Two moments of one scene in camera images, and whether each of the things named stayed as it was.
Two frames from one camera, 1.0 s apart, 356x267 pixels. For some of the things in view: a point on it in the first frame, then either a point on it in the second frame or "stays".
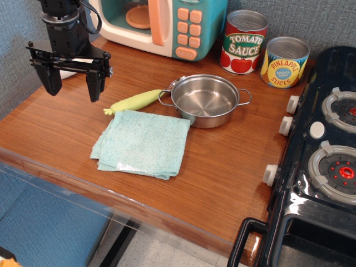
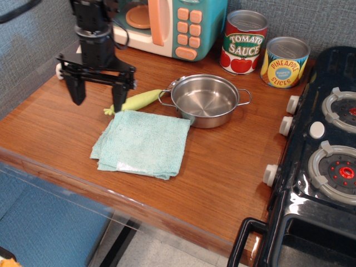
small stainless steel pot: (209, 100) stays
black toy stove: (311, 218) stays
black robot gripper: (68, 47) → (97, 62)
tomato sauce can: (243, 40) stays
